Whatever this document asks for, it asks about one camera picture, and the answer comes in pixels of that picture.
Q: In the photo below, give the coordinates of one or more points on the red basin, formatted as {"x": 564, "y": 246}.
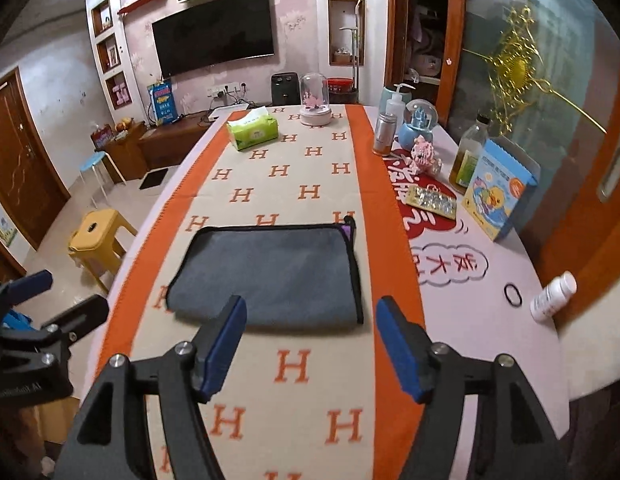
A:
{"x": 340, "y": 84}

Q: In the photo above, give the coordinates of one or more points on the wooden tv cabinet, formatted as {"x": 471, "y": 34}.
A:
{"x": 144, "y": 148}

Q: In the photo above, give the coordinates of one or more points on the black wall television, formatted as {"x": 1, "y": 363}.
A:
{"x": 211, "y": 33}

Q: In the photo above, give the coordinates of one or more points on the black floor mat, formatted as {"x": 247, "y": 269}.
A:
{"x": 154, "y": 178}

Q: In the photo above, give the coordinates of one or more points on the green tissue box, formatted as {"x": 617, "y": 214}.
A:
{"x": 257, "y": 127}

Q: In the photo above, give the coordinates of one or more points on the glass dome ornament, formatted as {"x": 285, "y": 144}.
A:
{"x": 315, "y": 101}

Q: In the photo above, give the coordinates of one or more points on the orange H-pattern blanket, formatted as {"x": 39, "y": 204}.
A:
{"x": 295, "y": 405}

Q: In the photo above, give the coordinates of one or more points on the blue poster sign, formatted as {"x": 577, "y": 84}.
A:
{"x": 162, "y": 103}

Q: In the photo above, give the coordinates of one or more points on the glass oil bottle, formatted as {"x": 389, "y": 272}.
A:
{"x": 470, "y": 148}

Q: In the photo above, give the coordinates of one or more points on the blue snow globe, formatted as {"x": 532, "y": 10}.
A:
{"x": 423, "y": 118}

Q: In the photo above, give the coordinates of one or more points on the yellow plastic stool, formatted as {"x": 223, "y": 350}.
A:
{"x": 95, "y": 247}

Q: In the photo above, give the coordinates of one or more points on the white pill bottle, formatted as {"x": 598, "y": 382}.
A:
{"x": 553, "y": 297}

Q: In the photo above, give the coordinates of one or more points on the white pump bottle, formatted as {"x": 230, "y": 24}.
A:
{"x": 406, "y": 96}

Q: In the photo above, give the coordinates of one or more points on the metal cylinder jar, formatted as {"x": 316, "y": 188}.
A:
{"x": 384, "y": 133}

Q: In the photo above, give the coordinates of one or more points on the blue toy on floor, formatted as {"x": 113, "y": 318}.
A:
{"x": 16, "y": 321}

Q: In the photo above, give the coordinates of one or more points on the brown wooden door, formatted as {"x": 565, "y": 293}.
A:
{"x": 32, "y": 194}

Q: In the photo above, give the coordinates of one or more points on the pink plush toy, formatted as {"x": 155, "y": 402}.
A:
{"x": 424, "y": 159}

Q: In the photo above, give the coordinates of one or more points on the purple and grey towel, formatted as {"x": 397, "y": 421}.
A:
{"x": 293, "y": 278}

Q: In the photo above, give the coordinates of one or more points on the black speaker box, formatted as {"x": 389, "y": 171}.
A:
{"x": 285, "y": 89}

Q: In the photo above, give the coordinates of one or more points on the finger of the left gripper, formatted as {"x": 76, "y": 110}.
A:
{"x": 80, "y": 320}
{"x": 27, "y": 287}

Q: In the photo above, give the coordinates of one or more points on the blue duck carton box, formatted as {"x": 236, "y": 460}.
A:
{"x": 503, "y": 182}

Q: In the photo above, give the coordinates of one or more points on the blister pill pack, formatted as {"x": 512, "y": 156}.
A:
{"x": 432, "y": 201}

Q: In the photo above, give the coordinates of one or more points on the gold knot decoration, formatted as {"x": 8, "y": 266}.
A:
{"x": 512, "y": 73}

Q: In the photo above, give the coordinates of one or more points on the blue round stool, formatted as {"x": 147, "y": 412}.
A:
{"x": 103, "y": 170}

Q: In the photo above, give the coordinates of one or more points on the orange sliding glass door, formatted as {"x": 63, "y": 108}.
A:
{"x": 572, "y": 222}

